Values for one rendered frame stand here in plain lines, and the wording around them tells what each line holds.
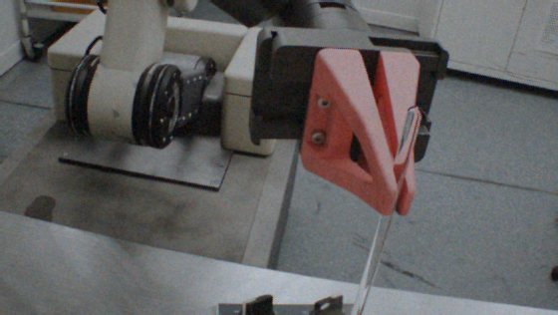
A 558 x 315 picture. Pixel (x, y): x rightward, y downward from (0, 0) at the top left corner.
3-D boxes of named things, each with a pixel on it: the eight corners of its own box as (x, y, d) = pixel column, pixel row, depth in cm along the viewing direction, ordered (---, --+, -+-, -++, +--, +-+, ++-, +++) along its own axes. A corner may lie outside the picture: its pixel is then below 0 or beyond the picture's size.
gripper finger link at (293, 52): (477, 137, 22) (405, 37, 29) (301, 133, 20) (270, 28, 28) (433, 258, 25) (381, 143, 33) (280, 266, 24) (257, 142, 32)
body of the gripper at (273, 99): (455, 53, 29) (411, 2, 34) (261, 40, 27) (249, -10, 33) (427, 154, 32) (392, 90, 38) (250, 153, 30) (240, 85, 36)
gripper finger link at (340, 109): (518, 138, 22) (438, 40, 29) (354, 133, 21) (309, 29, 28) (469, 256, 26) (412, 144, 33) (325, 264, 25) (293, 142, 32)
